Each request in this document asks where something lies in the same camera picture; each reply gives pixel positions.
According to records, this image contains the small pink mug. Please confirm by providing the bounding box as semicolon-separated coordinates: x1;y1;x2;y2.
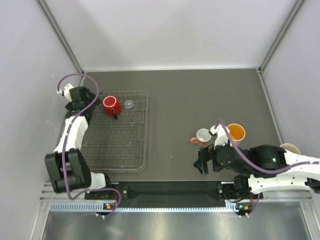
190;128;212;146

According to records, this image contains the clear plastic cup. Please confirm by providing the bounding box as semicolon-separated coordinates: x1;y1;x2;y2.
124;99;135;111

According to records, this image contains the red mug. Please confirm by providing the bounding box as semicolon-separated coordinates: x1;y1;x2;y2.
102;95;122;120

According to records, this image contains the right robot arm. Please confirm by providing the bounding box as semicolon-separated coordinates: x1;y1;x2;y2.
193;143;320;199

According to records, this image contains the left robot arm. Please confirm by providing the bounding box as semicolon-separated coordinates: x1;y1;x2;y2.
44;83;113;199

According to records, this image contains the white mug orange inside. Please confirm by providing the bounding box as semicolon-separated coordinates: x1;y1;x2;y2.
227;123;246;147

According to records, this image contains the beige patterned mug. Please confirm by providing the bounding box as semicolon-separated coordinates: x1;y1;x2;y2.
279;143;301;155

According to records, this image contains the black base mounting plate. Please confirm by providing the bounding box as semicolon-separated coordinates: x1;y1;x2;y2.
84;180;266;208

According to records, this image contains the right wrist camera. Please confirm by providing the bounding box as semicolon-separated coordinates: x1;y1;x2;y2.
209;123;229;149

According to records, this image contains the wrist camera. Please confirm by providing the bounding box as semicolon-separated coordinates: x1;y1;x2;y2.
209;123;229;149
57;83;74;102

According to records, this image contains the grey wire dish rack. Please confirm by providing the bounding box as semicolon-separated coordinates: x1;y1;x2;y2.
80;91;149;173

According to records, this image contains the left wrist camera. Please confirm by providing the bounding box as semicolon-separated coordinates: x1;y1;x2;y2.
57;83;74;102

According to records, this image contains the aluminium frame rail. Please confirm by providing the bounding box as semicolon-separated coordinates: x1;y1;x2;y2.
39;181;312;218

